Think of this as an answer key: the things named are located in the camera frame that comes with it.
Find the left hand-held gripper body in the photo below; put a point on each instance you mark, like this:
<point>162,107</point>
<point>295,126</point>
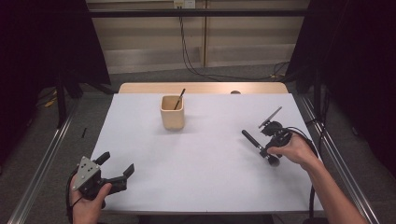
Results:
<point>87,174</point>

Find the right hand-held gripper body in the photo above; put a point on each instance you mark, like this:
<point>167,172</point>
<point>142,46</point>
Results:
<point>278,133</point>

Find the beige square cup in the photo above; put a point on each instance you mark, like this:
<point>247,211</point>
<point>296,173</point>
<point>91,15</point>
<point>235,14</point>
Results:
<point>172,119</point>

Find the thin black makeup brush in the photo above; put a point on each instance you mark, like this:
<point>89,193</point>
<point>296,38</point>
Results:
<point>181,96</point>

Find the person's right hand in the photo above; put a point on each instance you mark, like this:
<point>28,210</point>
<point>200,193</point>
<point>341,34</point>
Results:
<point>295,152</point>

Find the person's left hand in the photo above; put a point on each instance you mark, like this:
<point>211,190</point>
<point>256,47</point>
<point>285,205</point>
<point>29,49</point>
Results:
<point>87,210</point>

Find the small black floor object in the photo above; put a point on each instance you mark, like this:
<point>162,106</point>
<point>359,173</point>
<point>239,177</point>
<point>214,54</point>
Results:
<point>84,132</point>

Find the white table mat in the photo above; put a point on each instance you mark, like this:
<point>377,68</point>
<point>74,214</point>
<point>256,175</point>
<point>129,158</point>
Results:
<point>202,168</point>

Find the black curtain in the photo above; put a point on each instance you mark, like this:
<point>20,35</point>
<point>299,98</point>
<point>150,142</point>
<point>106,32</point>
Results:
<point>358,62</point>
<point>37,46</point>

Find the aluminium floor rail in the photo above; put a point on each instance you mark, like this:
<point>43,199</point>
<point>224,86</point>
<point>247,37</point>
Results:
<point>43,165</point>
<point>339,161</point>

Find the white wall socket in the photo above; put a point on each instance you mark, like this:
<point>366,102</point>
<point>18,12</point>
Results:
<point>184,3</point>

